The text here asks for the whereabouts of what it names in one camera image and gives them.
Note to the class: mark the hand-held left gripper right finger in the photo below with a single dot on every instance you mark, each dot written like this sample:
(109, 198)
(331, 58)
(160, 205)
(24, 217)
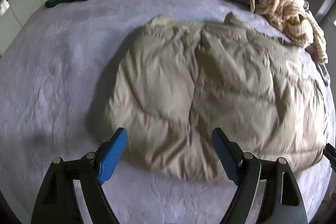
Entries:
(225, 154)

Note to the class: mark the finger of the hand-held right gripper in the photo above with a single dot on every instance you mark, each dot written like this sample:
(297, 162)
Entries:
(331, 155)

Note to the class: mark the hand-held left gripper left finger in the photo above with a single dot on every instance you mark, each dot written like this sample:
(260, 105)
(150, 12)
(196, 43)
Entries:
(111, 158)

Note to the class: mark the beige quilted puffer jacket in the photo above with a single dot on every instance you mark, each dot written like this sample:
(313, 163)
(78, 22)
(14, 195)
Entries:
(210, 98)

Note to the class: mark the grey garment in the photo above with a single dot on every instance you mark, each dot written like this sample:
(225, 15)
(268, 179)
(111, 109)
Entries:
(321, 71)

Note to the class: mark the bed with lavender cover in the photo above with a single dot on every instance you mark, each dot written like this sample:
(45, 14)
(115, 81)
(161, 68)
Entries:
(65, 69)

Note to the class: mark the cream striped garment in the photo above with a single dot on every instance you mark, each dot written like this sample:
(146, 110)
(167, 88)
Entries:
(288, 16)

